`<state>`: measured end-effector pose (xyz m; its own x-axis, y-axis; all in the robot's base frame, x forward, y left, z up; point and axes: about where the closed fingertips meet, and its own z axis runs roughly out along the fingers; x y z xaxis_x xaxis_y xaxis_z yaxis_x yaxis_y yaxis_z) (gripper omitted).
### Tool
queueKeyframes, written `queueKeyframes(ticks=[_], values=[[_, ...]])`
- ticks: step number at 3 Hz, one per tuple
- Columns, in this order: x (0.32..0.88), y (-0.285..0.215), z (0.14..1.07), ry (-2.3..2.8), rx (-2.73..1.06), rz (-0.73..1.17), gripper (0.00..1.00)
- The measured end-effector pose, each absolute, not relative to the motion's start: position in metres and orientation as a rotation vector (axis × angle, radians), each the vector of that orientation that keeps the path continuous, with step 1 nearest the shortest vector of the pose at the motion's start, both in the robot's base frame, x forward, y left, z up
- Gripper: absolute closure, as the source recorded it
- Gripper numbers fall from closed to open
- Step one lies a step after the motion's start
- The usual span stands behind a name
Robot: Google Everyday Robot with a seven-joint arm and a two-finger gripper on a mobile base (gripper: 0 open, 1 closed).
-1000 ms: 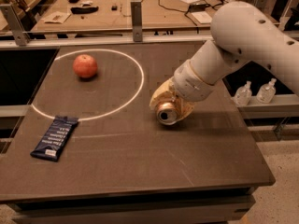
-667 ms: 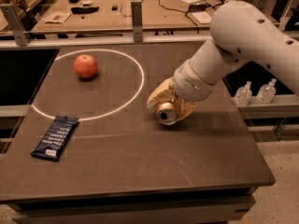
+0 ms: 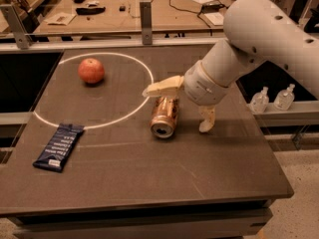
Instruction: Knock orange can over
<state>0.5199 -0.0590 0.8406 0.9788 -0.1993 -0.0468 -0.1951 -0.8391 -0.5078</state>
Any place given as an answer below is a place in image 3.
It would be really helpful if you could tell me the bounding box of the small black block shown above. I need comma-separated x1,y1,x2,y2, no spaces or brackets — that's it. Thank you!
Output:
119,5,126,11

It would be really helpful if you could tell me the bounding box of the orange LaCroix soda can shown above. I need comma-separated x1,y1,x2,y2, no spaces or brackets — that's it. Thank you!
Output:
150,97,179,138

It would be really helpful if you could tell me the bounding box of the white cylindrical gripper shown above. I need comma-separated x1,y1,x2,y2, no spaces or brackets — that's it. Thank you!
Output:
143,61,228,132

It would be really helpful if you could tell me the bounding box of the wooden background desk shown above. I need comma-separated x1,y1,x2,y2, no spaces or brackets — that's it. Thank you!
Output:
35,0,234,35

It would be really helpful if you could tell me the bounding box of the middle metal bracket post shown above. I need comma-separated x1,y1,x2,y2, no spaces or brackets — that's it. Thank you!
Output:
140,1,153,45

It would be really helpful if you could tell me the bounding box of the horizontal metal rail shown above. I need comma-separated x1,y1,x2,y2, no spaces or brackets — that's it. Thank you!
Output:
0,37,222,54

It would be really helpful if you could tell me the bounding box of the white card on desk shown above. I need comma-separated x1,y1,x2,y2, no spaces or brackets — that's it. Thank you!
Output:
205,12,224,26

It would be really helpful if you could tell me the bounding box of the red apple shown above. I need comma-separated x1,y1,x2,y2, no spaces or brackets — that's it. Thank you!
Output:
78,58,105,84

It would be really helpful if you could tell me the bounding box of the dark blue snack bar wrapper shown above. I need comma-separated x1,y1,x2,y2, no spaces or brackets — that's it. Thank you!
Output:
33,123,84,172

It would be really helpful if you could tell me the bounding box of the left metal bracket post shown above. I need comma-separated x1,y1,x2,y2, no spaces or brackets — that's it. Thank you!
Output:
0,4,32,50

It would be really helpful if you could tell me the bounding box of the beige paper packet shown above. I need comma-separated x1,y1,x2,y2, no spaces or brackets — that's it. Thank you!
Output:
45,12,76,26

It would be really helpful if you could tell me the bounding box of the black oblong device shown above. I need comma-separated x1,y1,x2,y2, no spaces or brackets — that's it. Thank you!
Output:
76,7,106,15

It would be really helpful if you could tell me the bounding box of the clear sanitizer bottle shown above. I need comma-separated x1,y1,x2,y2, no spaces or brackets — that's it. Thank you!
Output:
249,87,269,114
273,84,295,111

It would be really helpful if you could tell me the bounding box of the black cable on desk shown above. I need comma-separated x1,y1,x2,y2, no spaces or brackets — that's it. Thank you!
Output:
167,0,237,29

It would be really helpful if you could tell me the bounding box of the black power adapter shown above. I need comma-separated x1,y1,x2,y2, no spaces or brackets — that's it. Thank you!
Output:
201,3,224,13

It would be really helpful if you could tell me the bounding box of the metal bracket post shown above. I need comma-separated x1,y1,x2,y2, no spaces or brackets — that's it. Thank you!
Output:
140,1,153,45
0,4,32,50

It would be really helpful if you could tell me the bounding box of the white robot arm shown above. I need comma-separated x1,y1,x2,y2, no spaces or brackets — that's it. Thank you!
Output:
143,0,319,132

